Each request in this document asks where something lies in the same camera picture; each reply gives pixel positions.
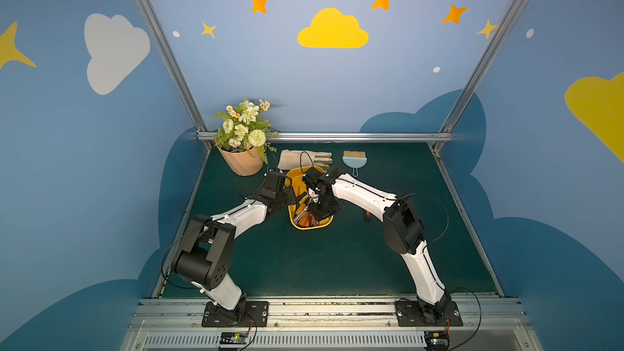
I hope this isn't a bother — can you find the yellow plastic storage box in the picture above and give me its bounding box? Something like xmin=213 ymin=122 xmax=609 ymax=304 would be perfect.
xmin=285 ymin=167 xmax=334 ymax=231

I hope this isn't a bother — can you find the right aluminium frame post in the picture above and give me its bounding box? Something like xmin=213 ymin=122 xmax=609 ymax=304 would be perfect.
xmin=440 ymin=0 xmax=530 ymax=137

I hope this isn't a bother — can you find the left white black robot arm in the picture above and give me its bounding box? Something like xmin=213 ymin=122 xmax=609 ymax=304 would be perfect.
xmin=171 ymin=186 xmax=295 ymax=314

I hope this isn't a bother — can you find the circuit board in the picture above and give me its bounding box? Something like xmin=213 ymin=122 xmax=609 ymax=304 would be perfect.
xmin=424 ymin=331 xmax=449 ymax=351
xmin=218 ymin=332 xmax=248 ymax=349

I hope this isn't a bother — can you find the pink pot with flowers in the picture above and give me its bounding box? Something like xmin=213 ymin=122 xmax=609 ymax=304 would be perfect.
xmin=213 ymin=98 xmax=276 ymax=176

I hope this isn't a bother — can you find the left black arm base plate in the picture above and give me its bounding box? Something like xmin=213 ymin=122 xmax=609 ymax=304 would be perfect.
xmin=201 ymin=301 xmax=270 ymax=328

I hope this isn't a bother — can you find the left aluminium frame post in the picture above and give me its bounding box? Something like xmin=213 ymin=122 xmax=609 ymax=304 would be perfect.
xmin=134 ymin=0 xmax=207 ymax=132

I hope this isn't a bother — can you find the left circuit board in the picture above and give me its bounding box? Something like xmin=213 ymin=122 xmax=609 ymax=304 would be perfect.
xmin=218 ymin=332 xmax=248 ymax=349

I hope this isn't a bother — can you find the aluminium back frame bar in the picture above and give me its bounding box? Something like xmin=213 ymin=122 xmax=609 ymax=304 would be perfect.
xmin=197 ymin=131 xmax=454 ymax=143

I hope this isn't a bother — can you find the small blue brush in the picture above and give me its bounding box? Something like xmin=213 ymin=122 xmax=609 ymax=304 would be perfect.
xmin=342 ymin=150 xmax=367 ymax=177

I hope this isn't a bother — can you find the right circuit board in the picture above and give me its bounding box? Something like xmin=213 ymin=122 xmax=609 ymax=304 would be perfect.
xmin=424 ymin=331 xmax=449 ymax=351

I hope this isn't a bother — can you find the aluminium front rail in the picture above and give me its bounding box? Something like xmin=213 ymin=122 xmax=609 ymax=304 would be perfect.
xmin=121 ymin=292 xmax=543 ymax=350

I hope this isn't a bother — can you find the aluminium frame post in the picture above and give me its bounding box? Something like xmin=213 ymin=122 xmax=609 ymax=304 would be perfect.
xmin=134 ymin=0 xmax=207 ymax=132
xmin=440 ymin=0 xmax=530 ymax=137

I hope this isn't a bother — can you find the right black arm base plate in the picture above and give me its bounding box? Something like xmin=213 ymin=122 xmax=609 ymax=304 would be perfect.
xmin=394 ymin=298 xmax=463 ymax=328

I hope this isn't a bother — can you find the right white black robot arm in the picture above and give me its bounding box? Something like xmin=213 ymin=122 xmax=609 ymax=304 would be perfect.
xmin=302 ymin=167 xmax=451 ymax=323

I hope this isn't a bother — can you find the beige work glove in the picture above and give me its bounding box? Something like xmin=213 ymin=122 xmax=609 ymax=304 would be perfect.
xmin=277 ymin=149 xmax=332 ymax=171

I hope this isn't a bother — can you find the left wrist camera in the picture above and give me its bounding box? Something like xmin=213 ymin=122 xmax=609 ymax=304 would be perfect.
xmin=263 ymin=170 xmax=292 ymax=192

